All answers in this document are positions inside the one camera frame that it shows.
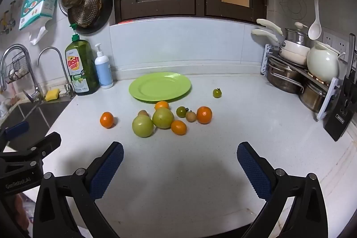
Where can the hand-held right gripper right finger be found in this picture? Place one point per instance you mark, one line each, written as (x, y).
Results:
(255, 168)

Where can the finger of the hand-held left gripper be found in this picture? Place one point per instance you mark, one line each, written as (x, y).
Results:
(16, 129)
(47, 143)

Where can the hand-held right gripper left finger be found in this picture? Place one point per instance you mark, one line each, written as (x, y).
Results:
(107, 168)

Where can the green apple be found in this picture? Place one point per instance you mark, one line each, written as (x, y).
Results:
(163, 117)
(142, 126)

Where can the small brown pear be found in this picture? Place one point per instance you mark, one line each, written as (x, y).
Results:
(143, 112)
(191, 116)

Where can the large orange mandarin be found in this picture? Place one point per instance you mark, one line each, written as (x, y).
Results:
(204, 114)

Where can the green plate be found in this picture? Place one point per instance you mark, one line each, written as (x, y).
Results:
(160, 86)

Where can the steel sink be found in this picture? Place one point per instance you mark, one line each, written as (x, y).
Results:
(28, 115)

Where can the yellow sponge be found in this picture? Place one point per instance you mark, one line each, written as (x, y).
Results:
(52, 95)

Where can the tall chrome faucet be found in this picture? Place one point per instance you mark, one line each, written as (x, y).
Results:
(26, 52)

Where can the green dish soap bottle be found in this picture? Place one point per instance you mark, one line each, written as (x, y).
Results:
(81, 70)

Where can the small green tomato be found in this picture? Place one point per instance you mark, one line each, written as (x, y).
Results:
(181, 111)
(217, 93)

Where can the thin chrome faucet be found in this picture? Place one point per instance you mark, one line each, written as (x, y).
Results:
(60, 55)

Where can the white blue pump bottle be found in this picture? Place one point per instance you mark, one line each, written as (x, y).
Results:
(103, 70)

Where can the white pot rack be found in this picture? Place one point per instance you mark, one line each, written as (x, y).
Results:
(329, 100)

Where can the black knife block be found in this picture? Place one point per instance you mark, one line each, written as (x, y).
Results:
(341, 109)

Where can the cream pan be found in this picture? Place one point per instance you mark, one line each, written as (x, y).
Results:
(267, 24)
(292, 56)

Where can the white ceramic jug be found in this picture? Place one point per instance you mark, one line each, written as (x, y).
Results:
(323, 62)

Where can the plastic bag package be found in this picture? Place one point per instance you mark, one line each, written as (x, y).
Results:
(39, 1)

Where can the copper strainer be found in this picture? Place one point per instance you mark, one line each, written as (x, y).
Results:
(85, 12)

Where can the steel pot with lid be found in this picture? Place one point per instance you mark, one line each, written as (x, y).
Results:
(295, 36)

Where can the white ladle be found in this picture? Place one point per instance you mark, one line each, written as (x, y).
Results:
(315, 27)

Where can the wall outlets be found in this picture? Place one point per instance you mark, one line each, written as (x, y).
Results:
(333, 41)

